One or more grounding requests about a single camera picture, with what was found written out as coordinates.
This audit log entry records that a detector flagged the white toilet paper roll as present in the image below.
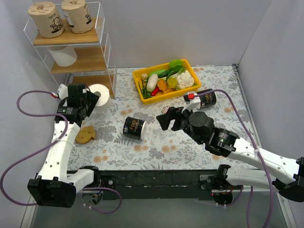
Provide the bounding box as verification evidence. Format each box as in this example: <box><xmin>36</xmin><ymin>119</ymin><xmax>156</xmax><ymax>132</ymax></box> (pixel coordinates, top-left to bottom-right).
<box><xmin>89</xmin><ymin>84</ymin><xmax>111</xmax><ymax>112</ymax></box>
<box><xmin>48</xmin><ymin>46</ymin><xmax>77</xmax><ymax>67</ymax></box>

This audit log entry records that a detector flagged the black roll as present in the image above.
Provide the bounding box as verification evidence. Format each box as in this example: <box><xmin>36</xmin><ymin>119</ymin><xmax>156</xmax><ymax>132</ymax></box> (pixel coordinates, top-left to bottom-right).
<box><xmin>196</xmin><ymin>92</ymin><xmax>217</xmax><ymax>110</ymax></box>
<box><xmin>123</xmin><ymin>116</ymin><xmax>146</xmax><ymax>140</ymax></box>

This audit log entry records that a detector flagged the brown paper roll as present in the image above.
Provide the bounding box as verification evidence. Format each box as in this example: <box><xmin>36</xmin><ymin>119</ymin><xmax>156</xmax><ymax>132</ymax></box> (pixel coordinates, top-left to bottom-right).
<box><xmin>28</xmin><ymin>1</ymin><xmax>65</xmax><ymax>38</ymax></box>
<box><xmin>61</xmin><ymin>0</ymin><xmax>94</xmax><ymax>34</ymax></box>

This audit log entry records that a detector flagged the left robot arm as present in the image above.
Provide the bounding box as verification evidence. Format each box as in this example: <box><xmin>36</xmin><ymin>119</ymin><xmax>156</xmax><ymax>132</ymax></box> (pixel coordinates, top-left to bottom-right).
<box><xmin>28</xmin><ymin>84</ymin><xmax>101</xmax><ymax>208</ymax></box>

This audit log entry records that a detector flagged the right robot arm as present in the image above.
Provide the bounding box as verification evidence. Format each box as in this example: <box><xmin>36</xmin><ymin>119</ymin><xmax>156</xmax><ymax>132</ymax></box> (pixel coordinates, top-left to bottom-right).
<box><xmin>156</xmin><ymin>107</ymin><xmax>304</xmax><ymax>202</ymax></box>

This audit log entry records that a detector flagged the green herb sprig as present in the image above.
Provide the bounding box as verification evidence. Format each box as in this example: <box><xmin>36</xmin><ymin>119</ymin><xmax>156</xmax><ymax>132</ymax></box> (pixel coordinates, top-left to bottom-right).
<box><xmin>138</xmin><ymin>80</ymin><xmax>153</xmax><ymax>99</ymax></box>

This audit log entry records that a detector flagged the red chili pepper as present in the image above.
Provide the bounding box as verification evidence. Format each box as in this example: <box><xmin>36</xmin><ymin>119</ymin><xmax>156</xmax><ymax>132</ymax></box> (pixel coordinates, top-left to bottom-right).
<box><xmin>151</xmin><ymin>87</ymin><xmax>160</xmax><ymax>96</ymax></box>

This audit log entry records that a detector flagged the toast bread slice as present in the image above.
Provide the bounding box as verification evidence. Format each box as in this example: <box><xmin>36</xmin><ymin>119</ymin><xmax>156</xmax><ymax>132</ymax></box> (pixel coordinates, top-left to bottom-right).
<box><xmin>75</xmin><ymin>125</ymin><xmax>95</xmax><ymax>144</ymax></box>

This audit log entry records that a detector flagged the orange yellow pepper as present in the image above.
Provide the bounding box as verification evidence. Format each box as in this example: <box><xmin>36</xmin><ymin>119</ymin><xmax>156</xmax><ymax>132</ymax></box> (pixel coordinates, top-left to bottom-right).
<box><xmin>157</xmin><ymin>79</ymin><xmax>167</xmax><ymax>92</ymax></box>

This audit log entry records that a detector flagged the white cauliflower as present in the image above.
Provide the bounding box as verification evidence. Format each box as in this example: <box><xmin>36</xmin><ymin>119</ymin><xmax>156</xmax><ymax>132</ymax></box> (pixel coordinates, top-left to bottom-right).
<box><xmin>176</xmin><ymin>70</ymin><xmax>194</xmax><ymax>90</ymax></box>

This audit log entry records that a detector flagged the floral table mat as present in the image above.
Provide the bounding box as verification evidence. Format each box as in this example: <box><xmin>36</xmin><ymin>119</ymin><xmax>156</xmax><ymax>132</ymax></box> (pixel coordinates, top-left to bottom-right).
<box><xmin>68</xmin><ymin>66</ymin><xmax>254</xmax><ymax>171</ymax></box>

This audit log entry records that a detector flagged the white radish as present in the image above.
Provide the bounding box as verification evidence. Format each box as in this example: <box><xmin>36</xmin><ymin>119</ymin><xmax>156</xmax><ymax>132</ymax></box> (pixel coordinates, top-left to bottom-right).
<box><xmin>146</xmin><ymin>74</ymin><xmax>158</xmax><ymax>92</ymax></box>

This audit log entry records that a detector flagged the green cucumber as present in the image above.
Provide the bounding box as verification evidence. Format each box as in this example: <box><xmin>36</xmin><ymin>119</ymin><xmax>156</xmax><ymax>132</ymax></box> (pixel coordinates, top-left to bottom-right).
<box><xmin>158</xmin><ymin>69</ymin><xmax>172</xmax><ymax>78</ymax></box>

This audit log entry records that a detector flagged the small mushroom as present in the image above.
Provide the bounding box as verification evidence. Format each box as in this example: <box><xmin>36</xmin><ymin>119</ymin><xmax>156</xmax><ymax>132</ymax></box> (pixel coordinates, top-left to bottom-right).
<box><xmin>141</xmin><ymin>73</ymin><xmax>148</xmax><ymax>81</ymax></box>

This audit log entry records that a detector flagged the green leafy vegetable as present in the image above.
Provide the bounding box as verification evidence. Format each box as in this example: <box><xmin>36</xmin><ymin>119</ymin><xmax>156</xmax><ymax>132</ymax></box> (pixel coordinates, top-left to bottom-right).
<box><xmin>169</xmin><ymin>59</ymin><xmax>183</xmax><ymax>69</ymax></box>

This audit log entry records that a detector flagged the white wire wooden shelf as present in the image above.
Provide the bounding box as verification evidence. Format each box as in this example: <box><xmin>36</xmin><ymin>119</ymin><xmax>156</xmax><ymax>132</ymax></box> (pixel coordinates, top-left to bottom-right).
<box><xmin>23</xmin><ymin>2</ymin><xmax>117</xmax><ymax>97</ymax></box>

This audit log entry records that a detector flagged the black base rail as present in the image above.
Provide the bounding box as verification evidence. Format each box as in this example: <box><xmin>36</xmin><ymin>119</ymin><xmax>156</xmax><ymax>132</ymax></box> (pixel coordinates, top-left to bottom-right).
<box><xmin>30</xmin><ymin>169</ymin><xmax>264</xmax><ymax>207</ymax></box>

